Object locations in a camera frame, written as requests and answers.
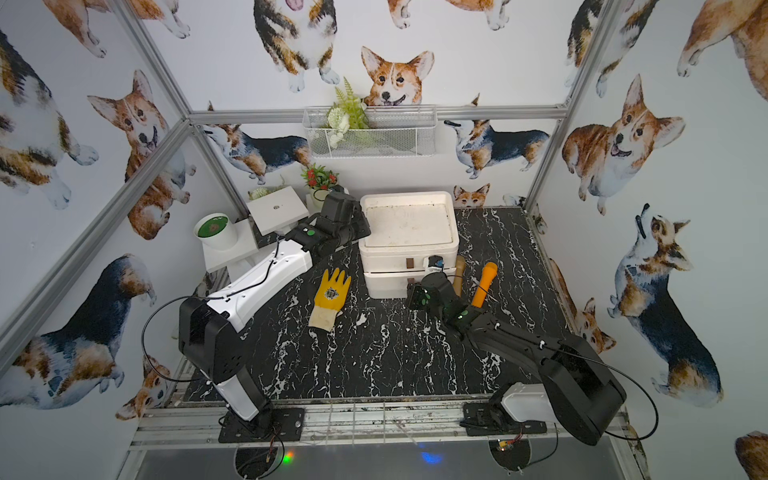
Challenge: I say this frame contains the small white flower plant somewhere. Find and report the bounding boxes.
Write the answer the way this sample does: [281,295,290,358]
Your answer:
[248,182,287,201]

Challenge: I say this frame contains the orange microphone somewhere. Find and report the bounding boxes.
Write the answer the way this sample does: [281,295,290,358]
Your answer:
[471,262,498,308]

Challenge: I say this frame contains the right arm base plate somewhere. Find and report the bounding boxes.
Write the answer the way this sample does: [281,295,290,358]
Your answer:
[459,403,548,436]

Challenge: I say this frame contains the gold microphone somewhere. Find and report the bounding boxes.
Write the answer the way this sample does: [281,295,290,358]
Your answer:
[452,255,466,297]

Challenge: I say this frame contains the green pot red flowers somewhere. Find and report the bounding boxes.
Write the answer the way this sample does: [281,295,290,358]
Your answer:
[302,164,338,210]

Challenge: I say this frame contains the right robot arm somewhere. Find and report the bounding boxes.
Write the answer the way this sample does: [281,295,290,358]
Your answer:
[407,272,627,446]

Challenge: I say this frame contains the white cup green inside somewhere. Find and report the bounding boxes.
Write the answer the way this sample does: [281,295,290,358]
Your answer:
[193,213,238,251]

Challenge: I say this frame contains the green fern plant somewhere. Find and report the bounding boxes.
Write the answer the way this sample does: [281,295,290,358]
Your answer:
[326,78,370,149]

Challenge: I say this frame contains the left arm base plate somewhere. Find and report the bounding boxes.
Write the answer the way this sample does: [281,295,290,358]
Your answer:
[218,408,306,444]

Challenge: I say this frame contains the white wire wall basket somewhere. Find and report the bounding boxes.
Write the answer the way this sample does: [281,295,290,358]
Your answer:
[302,106,437,158]

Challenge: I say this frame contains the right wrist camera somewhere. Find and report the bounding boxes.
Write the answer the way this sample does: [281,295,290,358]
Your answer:
[424,255,444,275]

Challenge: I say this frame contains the white drawer cabinet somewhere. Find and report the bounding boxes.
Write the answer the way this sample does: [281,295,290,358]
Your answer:
[359,191,459,299]

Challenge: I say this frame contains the white stepped display shelf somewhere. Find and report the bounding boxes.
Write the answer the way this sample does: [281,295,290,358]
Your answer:
[199,186,309,281]

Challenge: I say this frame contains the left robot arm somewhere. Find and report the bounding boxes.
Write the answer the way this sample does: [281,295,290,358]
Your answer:
[179,188,371,422]

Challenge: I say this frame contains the yellow work glove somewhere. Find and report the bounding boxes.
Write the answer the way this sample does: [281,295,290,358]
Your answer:
[309,268,351,332]

